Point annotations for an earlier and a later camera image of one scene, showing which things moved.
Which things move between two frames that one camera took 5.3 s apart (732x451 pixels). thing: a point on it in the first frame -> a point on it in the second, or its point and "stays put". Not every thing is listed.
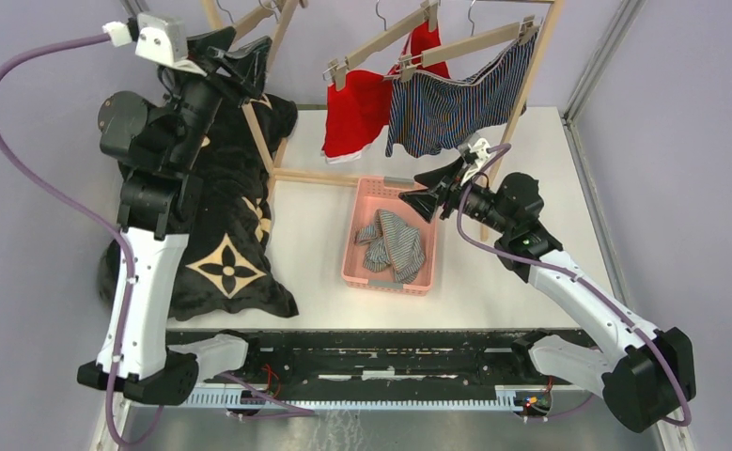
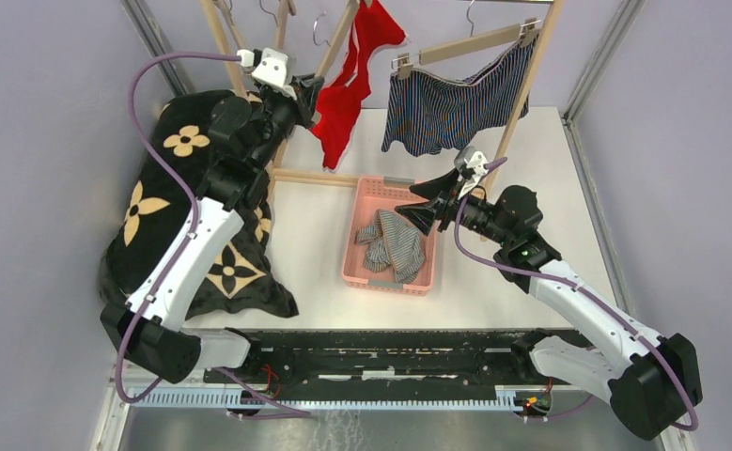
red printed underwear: (358, 113) -> (341, 101)
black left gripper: (249, 63) -> (304, 106)
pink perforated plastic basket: (390, 248) stays put
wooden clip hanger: (253, 17) -> (226, 15)
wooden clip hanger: (285, 12) stays put
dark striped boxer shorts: (428, 115) stays put
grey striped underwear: (392, 244) stays put
